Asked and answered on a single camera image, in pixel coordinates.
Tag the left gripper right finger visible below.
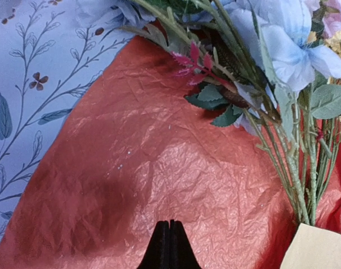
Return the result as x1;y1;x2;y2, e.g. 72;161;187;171
169;220;201;269

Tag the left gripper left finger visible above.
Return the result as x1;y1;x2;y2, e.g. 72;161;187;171
138;221;170;269

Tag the orange yellow wrapping paper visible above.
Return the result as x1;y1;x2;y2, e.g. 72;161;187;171
0;21;341;269

